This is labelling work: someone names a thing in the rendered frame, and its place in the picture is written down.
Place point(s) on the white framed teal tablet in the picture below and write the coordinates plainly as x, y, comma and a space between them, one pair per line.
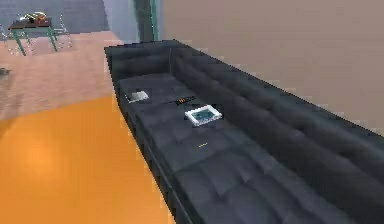
203, 115

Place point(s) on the black remote control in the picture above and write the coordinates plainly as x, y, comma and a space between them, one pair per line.
185, 99

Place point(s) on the black tufted sofa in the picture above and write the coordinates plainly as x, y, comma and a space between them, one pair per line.
233, 160

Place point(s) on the teal framed dark door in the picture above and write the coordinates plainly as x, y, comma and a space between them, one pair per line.
145, 20

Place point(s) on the green legged dark table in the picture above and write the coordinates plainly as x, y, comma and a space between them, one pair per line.
30, 27

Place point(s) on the pale bowl with food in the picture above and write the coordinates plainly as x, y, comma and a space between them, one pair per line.
33, 16

